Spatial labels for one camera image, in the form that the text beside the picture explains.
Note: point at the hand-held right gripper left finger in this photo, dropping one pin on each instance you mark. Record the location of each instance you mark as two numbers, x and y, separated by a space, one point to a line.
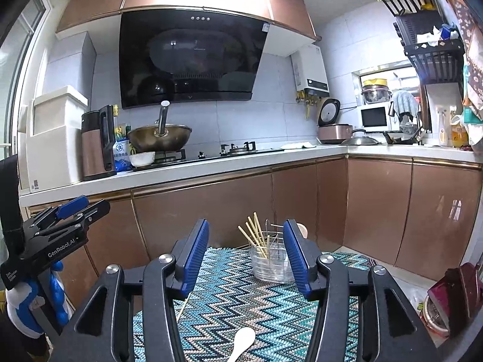
196 260

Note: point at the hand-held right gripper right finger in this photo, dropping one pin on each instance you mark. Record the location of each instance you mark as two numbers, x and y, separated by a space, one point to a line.
298 260

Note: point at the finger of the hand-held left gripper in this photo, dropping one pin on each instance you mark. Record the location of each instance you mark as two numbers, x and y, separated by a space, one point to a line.
71 206
94 213

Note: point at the white ceramic spoon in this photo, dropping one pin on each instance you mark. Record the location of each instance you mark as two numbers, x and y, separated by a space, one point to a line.
243 337
302 230

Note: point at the group of wooden chopsticks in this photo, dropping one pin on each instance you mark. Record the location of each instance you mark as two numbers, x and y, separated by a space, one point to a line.
261 245

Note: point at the single bamboo chopstick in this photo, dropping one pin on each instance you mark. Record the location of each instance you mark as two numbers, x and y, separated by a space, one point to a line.
183 309

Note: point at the person's left hand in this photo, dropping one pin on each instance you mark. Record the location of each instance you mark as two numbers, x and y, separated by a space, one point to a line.
22 305

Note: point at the blue plastic packet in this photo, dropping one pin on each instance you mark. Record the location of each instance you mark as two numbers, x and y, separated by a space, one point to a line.
121 158

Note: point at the brown and black kettle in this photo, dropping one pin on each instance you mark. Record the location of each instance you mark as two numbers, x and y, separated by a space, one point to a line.
96 147

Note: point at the white foam box with lid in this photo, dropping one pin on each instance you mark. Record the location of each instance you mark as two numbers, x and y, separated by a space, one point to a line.
56 143

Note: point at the teal zigzag knit mat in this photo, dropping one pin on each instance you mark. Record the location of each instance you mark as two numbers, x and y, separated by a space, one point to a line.
245 309

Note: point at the white bowl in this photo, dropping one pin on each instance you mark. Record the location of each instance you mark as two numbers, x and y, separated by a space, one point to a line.
142 159

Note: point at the brown base cabinet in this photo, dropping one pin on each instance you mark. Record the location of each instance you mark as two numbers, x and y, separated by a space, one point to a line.
377 203

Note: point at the white kitchen countertop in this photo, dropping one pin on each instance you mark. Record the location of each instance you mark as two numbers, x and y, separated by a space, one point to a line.
226 166

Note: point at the black gas stove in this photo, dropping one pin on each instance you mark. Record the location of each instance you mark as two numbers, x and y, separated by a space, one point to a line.
211 156

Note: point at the brown rice cooker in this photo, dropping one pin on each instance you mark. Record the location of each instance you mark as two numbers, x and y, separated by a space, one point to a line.
334 134

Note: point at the steel pan lid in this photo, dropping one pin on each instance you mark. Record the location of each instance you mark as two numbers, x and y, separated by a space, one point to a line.
360 141

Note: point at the tall white foam box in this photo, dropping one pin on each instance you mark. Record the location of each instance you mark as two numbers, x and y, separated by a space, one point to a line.
71 64

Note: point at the maroon bag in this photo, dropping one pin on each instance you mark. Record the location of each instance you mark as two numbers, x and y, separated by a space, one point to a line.
452 294

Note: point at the black frying pan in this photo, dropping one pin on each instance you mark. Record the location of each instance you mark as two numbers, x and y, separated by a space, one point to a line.
400 138

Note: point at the white microwave oven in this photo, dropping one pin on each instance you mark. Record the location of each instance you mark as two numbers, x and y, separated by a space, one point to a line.
373 117

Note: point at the black range hood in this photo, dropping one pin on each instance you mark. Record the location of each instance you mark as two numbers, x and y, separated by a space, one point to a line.
188 56

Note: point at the stacked steel and yellow bowls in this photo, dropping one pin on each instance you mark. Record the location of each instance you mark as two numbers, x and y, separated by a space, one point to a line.
375 92

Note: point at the grey blue towel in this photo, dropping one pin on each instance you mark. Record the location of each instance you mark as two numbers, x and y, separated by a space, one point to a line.
405 101

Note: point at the white water heater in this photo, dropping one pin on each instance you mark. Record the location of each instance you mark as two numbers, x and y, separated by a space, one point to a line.
309 68

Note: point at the clear spray bottle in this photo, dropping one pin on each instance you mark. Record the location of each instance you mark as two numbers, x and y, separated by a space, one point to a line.
442 132

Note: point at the yellow liquid bottle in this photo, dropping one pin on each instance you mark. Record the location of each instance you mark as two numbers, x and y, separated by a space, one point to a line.
459 134

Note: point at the patterned hanging cloth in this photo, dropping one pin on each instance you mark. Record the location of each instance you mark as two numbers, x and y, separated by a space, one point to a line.
471 45

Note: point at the black wall shelf rack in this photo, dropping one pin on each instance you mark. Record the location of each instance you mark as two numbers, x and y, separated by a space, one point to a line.
415 26

